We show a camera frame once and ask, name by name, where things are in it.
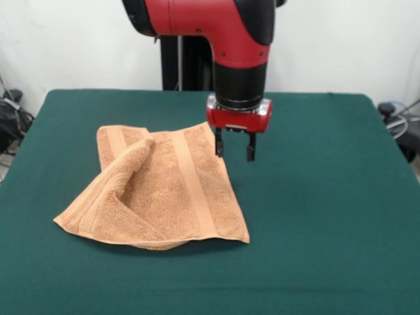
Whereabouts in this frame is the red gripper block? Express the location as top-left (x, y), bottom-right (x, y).
top-left (205, 94), bottom-right (274, 163)

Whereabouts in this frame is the tan terry towel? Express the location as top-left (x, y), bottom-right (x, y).
top-left (52, 121), bottom-right (251, 252)

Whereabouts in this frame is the dark green table cloth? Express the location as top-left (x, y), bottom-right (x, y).
top-left (0, 89), bottom-right (420, 315)

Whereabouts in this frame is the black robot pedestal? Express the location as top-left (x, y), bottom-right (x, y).
top-left (153, 32), bottom-right (217, 93)

